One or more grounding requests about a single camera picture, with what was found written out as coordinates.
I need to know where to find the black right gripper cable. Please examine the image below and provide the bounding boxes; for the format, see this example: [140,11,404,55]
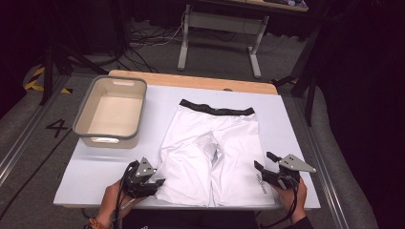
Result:
[261,180,301,229]

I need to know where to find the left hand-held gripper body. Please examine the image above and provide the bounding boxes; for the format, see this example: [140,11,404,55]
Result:
[122,156,159,198]

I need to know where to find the white table board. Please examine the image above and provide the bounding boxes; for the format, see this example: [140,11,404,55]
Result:
[53,84,321,211]

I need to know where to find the metal floor rail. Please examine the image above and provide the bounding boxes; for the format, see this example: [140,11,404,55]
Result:
[292,94,352,229]
[0,74,70,187]

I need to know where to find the white shorts with black waistband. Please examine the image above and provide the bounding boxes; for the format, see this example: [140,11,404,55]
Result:
[155,98,276,208]

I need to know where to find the black tripod stand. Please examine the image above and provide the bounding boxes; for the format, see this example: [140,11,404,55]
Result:
[39,0,109,106]

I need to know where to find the person's right hand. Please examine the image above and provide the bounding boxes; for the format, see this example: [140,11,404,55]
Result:
[273,177,309,223]

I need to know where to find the white-legged desk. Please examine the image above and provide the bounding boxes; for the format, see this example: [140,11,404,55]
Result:
[177,0,309,80]

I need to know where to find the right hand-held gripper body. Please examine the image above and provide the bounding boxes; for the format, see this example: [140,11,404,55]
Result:
[266,154,318,191]

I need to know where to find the bundle of floor cables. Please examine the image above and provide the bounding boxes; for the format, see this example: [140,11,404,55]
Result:
[117,18,189,74]

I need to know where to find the person's dark lap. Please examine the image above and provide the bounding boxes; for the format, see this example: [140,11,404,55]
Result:
[122,209,259,229]

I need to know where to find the beaded bracelets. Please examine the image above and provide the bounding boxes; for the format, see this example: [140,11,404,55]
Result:
[87,217,107,229]

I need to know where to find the black metal stand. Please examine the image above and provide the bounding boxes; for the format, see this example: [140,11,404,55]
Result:
[270,18,323,127]

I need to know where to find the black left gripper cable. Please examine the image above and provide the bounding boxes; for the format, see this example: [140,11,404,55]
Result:
[113,161,141,229]

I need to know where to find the beige plastic basket grey rim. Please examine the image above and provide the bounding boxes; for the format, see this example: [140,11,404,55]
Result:
[72,74,148,150]

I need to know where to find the person's left hand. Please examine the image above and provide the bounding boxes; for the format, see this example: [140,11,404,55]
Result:
[99,179,146,220]

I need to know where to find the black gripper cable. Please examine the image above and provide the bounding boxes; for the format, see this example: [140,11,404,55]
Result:
[113,161,141,229]
[261,180,301,229]

